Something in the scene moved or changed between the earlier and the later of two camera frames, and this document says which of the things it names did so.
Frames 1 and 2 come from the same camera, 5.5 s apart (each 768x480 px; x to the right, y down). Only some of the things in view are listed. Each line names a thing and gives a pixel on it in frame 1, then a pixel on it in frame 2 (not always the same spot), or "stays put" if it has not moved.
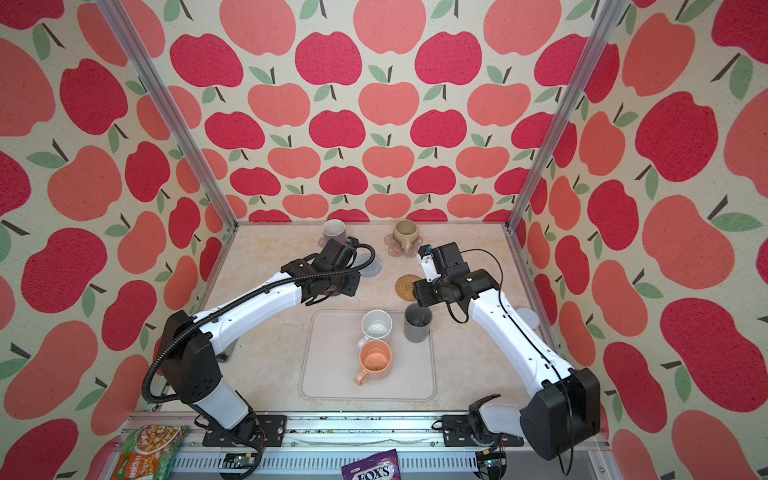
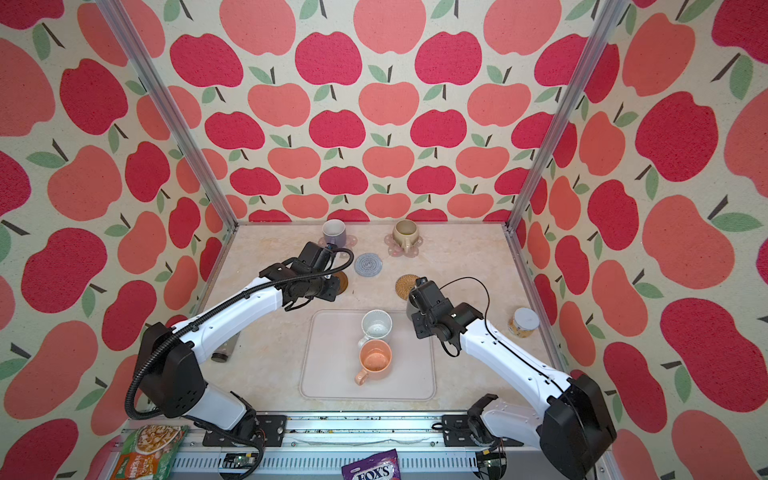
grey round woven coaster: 372,270 stays put
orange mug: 375,361 stays put
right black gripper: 421,293 -> 418,330
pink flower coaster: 397,250 stays put
